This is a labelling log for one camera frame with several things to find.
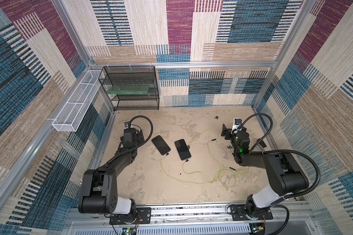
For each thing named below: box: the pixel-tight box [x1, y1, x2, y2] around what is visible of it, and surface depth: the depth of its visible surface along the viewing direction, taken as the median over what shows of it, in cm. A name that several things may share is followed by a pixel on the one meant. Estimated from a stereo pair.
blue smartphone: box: [151, 135, 171, 156], surface depth 101 cm
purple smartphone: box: [174, 139, 192, 161], surface depth 98 cm
